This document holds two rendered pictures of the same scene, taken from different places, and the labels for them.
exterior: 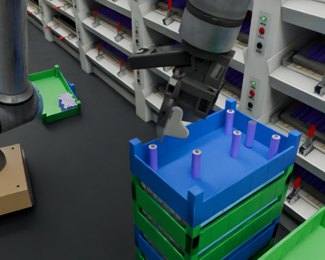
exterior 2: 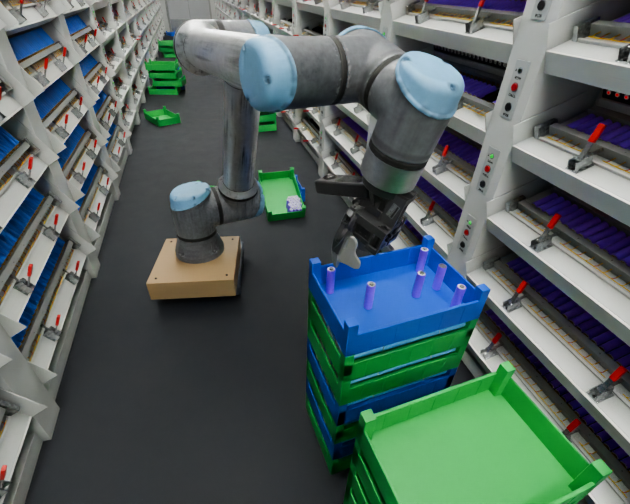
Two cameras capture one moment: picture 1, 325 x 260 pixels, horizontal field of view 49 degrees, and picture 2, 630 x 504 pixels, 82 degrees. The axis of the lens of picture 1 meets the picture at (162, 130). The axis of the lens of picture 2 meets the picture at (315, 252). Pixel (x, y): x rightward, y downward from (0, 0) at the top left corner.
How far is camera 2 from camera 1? 0.12 m
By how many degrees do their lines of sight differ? 14
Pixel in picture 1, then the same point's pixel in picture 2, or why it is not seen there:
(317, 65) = (542, 216)
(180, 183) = (350, 310)
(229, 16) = (406, 159)
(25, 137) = (248, 230)
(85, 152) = (297, 256)
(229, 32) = (406, 175)
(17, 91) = (242, 188)
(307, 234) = (469, 395)
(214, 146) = (399, 281)
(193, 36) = (369, 173)
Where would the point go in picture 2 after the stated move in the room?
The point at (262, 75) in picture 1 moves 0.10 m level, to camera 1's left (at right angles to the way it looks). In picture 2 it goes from (480, 215) to (442, 209)
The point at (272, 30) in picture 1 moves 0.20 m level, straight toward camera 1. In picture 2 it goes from (498, 170) to (476, 201)
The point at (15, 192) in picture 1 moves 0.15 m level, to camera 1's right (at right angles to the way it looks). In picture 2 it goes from (222, 280) to (260, 289)
